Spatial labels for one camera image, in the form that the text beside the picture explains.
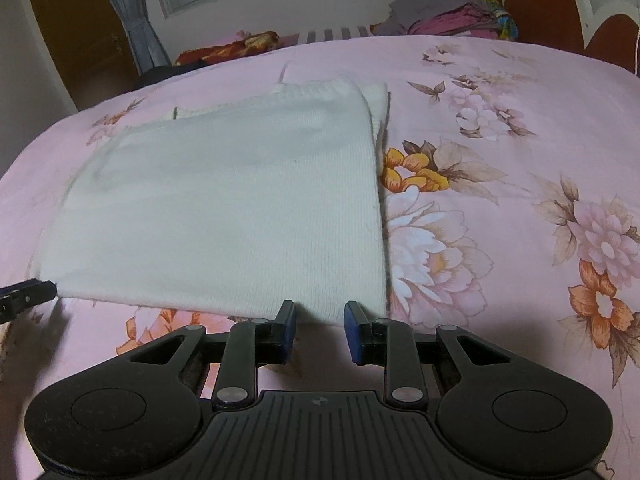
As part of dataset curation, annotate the brown wooden door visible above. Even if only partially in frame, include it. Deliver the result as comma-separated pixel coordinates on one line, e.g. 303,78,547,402
25,0,141,111

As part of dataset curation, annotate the black cloth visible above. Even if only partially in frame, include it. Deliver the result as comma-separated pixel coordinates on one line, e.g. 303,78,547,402
135,62,176,91

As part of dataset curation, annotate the pile of folded clothes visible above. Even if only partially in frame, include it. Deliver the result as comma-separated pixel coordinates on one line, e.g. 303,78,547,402
372,0,521,43

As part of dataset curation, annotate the red orange patterned cloth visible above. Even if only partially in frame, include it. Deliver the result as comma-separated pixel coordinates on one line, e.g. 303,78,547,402
175,30,281,66

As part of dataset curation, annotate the pink floral bed sheet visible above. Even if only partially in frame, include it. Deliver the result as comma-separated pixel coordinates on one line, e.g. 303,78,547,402
0,35,640,480

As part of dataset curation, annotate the white knit sweater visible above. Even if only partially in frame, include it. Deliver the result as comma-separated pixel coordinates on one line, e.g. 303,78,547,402
37,77,391,325

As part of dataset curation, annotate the red and white headboard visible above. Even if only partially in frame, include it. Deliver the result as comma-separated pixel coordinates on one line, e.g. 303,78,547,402
472,0,640,73

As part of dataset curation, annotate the grey curtain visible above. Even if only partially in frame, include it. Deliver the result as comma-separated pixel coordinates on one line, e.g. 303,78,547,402
95,0,171,73

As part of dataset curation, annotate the grey striped cloth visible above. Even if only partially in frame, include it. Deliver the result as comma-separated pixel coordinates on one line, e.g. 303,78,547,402
295,25,376,43

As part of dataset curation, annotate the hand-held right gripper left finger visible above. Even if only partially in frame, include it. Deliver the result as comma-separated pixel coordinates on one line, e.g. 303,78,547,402
127,300,298,410

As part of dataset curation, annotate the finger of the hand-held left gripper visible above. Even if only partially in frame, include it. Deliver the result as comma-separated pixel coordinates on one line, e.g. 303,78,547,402
0,279,58,324

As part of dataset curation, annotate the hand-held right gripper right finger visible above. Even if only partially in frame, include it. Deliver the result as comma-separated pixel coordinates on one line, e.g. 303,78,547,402
344,301,513,406

